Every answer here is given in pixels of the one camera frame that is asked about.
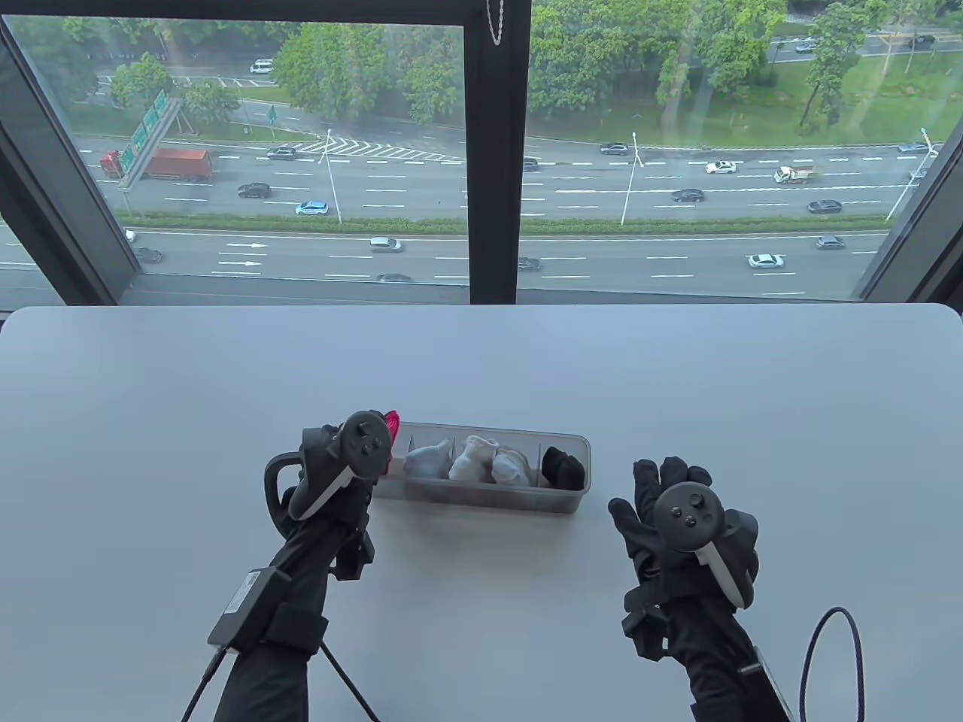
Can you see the white street lamp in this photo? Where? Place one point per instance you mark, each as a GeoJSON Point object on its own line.
{"type": "Point", "coordinates": [906, 180]}
{"type": "Point", "coordinates": [628, 188]}
{"type": "Point", "coordinates": [333, 180]}

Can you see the person's right hand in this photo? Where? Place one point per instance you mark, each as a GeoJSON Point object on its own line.
{"type": "Point", "coordinates": [662, 571]}

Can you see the red sock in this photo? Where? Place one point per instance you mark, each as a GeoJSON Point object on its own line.
{"type": "Point", "coordinates": [392, 425]}

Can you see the black sock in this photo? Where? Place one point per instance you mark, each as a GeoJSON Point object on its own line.
{"type": "Point", "coordinates": [564, 468]}

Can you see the light blue sock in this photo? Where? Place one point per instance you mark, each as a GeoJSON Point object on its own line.
{"type": "Point", "coordinates": [429, 460]}

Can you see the white sock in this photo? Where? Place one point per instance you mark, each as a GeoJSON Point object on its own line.
{"type": "Point", "coordinates": [470, 459]}

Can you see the green road sign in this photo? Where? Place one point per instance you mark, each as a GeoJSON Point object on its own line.
{"type": "Point", "coordinates": [139, 139]}

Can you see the grey sock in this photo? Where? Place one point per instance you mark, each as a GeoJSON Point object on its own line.
{"type": "Point", "coordinates": [511, 468]}

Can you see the black labelled wrist box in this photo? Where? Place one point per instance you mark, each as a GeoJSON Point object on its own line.
{"type": "Point", "coordinates": [244, 613]}
{"type": "Point", "coordinates": [771, 684]}

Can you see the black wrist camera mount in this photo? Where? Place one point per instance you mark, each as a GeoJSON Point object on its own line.
{"type": "Point", "coordinates": [353, 556]}
{"type": "Point", "coordinates": [643, 624]}

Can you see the person's right forearm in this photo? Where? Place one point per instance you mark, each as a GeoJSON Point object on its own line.
{"type": "Point", "coordinates": [715, 662]}

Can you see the grey hand controller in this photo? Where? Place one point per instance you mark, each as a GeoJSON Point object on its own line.
{"type": "Point", "coordinates": [688, 515]}
{"type": "Point", "coordinates": [361, 444]}

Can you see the person's left forearm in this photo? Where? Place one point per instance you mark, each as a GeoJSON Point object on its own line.
{"type": "Point", "coordinates": [293, 624]}

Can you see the black window frame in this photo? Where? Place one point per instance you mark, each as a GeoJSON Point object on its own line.
{"type": "Point", "coordinates": [493, 150]}

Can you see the grey divided storage box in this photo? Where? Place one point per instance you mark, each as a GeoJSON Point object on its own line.
{"type": "Point", "coordinates": [481, 500]}

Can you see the person's left hand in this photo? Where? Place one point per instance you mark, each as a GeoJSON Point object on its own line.
{"type": "Point", "coordinates": [353, 504]}

